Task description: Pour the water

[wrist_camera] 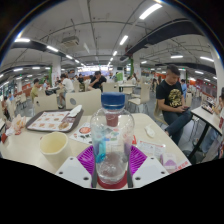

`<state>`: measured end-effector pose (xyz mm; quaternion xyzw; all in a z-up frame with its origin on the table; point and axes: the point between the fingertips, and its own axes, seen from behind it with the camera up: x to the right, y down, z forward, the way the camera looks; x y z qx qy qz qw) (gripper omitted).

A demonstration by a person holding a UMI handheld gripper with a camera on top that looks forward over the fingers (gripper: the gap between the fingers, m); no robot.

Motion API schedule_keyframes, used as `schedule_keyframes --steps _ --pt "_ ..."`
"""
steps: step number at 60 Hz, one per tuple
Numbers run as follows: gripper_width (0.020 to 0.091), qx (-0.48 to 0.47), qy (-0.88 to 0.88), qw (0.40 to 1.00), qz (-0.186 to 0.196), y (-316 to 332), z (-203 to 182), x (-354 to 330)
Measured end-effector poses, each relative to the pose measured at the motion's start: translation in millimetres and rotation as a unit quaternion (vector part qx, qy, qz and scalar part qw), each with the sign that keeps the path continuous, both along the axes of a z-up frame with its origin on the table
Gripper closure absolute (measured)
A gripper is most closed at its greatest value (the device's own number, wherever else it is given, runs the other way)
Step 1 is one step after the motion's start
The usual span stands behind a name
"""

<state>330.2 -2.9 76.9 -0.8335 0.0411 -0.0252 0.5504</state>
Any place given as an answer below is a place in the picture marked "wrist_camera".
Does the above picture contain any ceiling air conditioner unit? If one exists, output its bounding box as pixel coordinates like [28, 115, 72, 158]
[61, 34, 81, 47]

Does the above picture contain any crumpled white tissue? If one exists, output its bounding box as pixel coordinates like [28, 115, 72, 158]
[144, 125, 157, 138]

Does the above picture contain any white napkin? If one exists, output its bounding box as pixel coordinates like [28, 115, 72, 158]
[66, 104, 83, 118]

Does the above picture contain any brown fried food piece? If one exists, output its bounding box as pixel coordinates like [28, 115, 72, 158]
[58, 120, 70, 130]

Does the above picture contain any colourful sticker sheet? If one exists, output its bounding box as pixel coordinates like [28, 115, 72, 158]
[68, 122, 94, 145]

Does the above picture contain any far beige chairs group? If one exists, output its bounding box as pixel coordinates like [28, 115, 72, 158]
[99, 81, 152, 114]

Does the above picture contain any clear blue-capped water bottle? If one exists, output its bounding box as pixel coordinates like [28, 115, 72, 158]
[89, 92, 136, 185]

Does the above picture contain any cream mug with brown handle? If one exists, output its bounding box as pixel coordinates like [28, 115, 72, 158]
[38, 131, 73, 168]

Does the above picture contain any white side table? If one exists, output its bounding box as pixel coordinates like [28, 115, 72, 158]
[190, 105, 224, 161]

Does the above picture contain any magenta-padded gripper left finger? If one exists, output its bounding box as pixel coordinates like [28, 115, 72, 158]
[54, 144, 98, 190]

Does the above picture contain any printed paper tray liner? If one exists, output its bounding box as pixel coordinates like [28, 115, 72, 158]
[29, 111, 70, 132]

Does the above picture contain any dark food tray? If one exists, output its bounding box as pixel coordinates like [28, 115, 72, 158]
[25, 108, 85, 134]

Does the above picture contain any person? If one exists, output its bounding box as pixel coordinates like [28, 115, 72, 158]
[88, 70, 108, 92]
[1, 95, 11, 119]
[155, 64, 194, 146]
[58, 73, 76, 101]
[29, 78, 42, 103]
[213, 88, 224, 159]

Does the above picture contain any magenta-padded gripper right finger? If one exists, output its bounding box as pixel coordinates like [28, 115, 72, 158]
[126, 144, 170, 189]

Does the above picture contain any ceiling lights group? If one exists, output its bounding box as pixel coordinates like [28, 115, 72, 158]
[0, 3, 216, 84]

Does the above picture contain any small purple packet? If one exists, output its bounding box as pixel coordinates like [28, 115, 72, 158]
[161, 153, 179, 171]

